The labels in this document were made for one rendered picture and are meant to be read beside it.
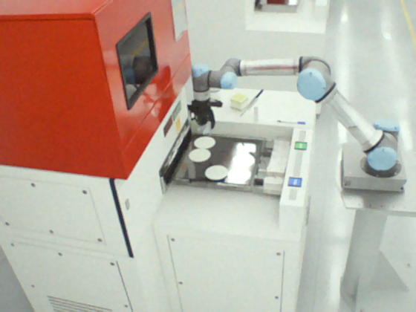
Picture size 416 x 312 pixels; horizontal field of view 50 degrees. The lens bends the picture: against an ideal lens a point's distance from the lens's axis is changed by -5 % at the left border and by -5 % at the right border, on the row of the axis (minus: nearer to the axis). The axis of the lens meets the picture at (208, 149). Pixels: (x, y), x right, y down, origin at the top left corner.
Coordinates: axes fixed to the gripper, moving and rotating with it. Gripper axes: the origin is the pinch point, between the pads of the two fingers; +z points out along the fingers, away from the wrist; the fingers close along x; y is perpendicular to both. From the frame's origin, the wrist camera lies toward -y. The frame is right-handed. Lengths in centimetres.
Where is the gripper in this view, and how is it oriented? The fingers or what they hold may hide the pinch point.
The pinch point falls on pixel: (209, 132)
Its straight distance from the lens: 220.3
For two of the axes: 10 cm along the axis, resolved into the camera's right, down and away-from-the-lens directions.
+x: 6.7, 3.9, -6.3
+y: -7.4, 4.4, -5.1
